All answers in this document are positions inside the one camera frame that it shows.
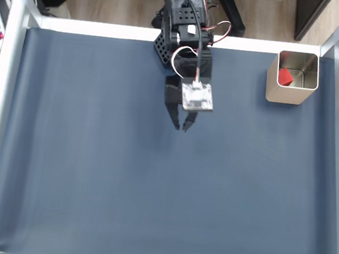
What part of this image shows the red cube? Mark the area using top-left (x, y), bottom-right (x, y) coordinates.
top-left (276, 67), bottom-right (296, 87)

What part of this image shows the square metal tin container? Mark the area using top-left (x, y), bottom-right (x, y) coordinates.
top-left (264, 48), bottom-right (322, 108)

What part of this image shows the blue-grey table mat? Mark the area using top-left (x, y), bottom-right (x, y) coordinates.
top-left (0, 24), bottom-right (339, 254)

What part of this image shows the black cabinet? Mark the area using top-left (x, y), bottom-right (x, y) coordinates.
top-left (293, 0), bottom-right (334, 45)

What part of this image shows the bare camera circuit board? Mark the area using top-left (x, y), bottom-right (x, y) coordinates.
top-left (179, 80), bottom-right (217, 114)

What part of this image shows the white red servo wire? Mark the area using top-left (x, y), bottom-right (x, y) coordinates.
top-left (169, 44), bottom-right (200, 81)

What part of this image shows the black camera cable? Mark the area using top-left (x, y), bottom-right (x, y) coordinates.
top-left (174, 0), bottom-right (209, 84)

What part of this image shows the silver white table frame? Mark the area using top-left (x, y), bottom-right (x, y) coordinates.
top-left (0, 0), bottom-right (339, 254)

